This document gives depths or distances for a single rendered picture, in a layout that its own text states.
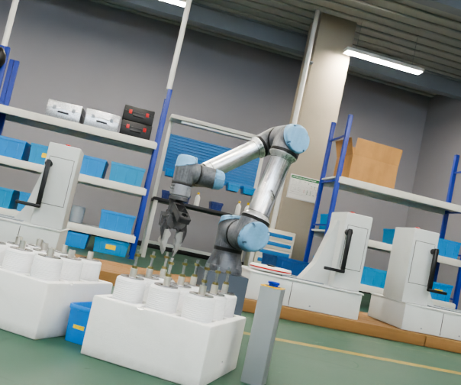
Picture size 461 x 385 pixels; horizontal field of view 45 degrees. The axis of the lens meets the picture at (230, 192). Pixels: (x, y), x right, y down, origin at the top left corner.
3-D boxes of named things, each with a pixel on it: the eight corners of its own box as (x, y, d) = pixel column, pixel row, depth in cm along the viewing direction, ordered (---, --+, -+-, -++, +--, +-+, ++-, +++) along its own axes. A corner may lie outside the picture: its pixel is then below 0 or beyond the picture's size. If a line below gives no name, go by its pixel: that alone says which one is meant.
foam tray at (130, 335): (137, 340, 207) (147, 291, 209) (236, 368, 195) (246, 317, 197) (79, 353, 171) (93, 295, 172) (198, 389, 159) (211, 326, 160)
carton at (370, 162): (326, 179, 722) (333, 141, 726) (374, 192, 739) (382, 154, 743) (344, 176, 670) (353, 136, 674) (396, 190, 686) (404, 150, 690)
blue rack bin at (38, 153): (33, 165, 650) (37, 147, 652) (66, 173, 657) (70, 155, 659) (26, 161, 601) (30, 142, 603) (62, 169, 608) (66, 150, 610)
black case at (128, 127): (117, 137, 663) (120, 124, 664) (146, 145, 670) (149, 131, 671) (118, 133, 621) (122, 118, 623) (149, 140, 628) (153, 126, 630)
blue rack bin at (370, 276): (341, 278, 715) (344, 262, 717) (368, 284, 722) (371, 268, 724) (358, 283, 666) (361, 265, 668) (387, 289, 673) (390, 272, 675)
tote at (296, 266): (256, 283, 658) (262, 252, 661) (288, 289, 668) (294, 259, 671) (270, 289, 610) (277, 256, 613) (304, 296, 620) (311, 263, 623)
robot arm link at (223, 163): (271, 124, 243) (175, 167, 222) (285, 121, 233) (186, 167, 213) (280, 149, 245) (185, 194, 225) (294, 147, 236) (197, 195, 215)
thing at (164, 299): (164, 351, 167) (178, 290, 169) (133, 343, 168) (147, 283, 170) (171, 345, 177) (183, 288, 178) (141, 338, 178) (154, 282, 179)
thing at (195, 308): (172, 348, 173) (185, 290, 174) (202, 354, 174) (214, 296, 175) (172, 355, 163) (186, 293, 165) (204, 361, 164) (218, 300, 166)
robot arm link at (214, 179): (214, 170, 218) (190, 163, 213) (228, 170, 209) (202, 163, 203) (211, 190, 218) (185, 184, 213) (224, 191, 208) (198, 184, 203)
